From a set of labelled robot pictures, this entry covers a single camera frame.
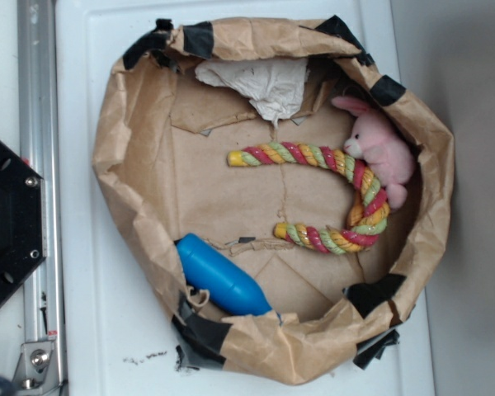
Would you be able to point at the white paper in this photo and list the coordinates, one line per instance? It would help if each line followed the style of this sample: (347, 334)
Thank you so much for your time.
(274, 87)

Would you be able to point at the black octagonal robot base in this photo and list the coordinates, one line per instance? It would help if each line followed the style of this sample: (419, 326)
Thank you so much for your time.
(21, 222)

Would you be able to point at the brown paper bag basket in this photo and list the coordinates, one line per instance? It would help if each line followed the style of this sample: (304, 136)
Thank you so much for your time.
(160, 158)

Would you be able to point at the blue plastic bottle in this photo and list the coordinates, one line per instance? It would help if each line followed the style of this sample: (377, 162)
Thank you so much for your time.
(230, 287)

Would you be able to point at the pink plush bunny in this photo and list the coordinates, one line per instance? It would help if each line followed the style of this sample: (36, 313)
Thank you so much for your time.
(375, 141)

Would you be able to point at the white tray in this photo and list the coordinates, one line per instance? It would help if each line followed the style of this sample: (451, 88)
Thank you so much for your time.
(119, 340)

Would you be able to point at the multicolour twisted rope toy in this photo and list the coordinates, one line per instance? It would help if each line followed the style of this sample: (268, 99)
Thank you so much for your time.
(368, 216)

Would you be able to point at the aluminium extrusion rail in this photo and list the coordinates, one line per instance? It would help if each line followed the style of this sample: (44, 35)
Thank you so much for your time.
(39, 144)

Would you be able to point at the metal corner bracket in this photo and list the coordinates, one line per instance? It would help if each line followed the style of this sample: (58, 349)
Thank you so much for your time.
(37, 370)

